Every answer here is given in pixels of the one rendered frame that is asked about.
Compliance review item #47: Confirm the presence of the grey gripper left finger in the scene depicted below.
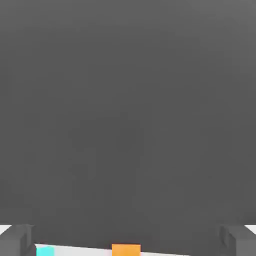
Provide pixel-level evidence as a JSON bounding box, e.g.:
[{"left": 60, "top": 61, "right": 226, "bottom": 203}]
[{"left": 0, "top": 223, "right": 37, "bottom": 256}]

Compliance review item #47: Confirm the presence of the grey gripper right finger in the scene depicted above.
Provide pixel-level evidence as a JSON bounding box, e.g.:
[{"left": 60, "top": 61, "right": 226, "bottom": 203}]
[{"left": 218, "top": 224, "right": 256, "bottom": 256}]

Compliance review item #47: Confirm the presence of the large cyan box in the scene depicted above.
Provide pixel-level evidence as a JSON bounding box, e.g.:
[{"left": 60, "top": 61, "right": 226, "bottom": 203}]
[{"left": 35, "top": 246, "right": 55, "bottom": 256}]

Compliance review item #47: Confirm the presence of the large orange box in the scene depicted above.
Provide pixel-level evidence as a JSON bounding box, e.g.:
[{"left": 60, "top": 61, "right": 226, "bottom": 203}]
[{"left": 111, "top": 243, "right": 142, "bottom": 256}]

